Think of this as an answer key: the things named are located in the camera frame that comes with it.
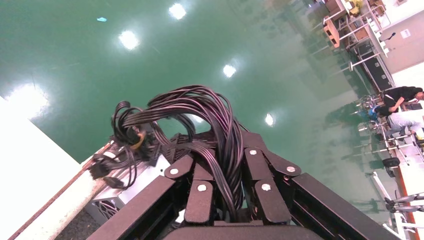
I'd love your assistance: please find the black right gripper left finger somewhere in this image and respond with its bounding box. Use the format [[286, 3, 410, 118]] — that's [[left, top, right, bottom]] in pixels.
[[86, 153, 216, 240]]

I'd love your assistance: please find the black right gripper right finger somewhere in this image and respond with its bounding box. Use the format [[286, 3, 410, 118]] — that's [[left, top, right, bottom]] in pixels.
[[242, 130, 400, 240]]

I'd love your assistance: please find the power supply with black cables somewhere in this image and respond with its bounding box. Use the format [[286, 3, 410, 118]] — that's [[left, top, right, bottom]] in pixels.
[[84, 84, 246, 226]]

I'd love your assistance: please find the black caster wheel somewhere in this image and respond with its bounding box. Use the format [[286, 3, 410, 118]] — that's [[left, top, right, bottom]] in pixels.
[[382, 157, 402, 169]]

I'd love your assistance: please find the person in light grey clothes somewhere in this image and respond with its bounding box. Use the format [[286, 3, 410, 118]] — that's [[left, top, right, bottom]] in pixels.
[[386, 110, 424, 141]]

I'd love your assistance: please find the black flight case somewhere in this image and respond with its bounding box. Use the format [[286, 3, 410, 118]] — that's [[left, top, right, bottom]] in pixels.
[[358, 49, 396, 93]]

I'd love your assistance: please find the person in black shirt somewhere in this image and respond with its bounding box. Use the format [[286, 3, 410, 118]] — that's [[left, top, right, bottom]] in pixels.
[[380, 86, 424, 117]]

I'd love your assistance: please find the brown cardboard carton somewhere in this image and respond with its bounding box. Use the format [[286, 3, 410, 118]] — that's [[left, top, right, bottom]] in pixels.
[[323, 15, 341, 49]]

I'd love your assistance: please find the white metal shelving rack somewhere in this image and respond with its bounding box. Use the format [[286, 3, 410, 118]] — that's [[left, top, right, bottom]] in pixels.
[[322, 0, 392, 60]]

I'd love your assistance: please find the white tube workbench frame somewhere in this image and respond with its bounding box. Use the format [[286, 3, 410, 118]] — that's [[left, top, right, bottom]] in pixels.
[[352, 94, 424, 240]]

